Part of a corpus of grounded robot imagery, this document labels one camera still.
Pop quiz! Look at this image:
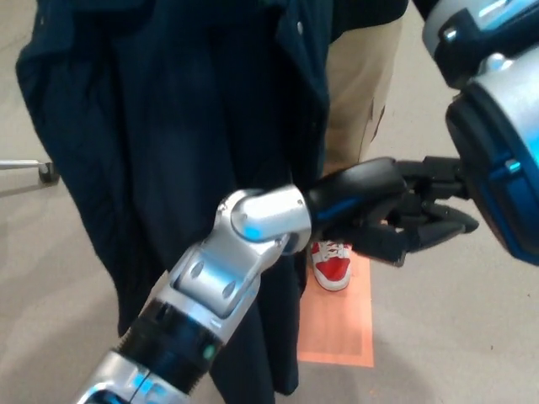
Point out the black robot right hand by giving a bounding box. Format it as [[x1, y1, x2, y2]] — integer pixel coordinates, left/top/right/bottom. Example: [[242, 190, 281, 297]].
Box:
[[302, 157, 480, 269]]

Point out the dark navy coat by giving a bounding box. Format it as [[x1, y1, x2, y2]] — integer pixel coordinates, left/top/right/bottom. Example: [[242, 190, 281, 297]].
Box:
[[14, 0, 339, 404]]

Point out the red white left sneaker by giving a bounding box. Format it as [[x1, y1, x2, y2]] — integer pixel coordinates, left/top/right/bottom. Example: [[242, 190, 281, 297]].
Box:
[[309, 239, 353, 292]]

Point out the orange rectangular floor patch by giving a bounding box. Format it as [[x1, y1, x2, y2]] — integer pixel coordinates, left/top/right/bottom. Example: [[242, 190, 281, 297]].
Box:
[[296, 251, 376, 368]]

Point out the black shirt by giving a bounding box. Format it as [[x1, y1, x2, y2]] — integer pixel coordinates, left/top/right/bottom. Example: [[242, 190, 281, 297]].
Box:
[[319, 0, 431, 48]]

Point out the metal chair leg with caster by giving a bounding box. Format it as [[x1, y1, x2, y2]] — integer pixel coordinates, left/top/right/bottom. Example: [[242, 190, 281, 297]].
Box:
[[0, 158, 58, 199]]

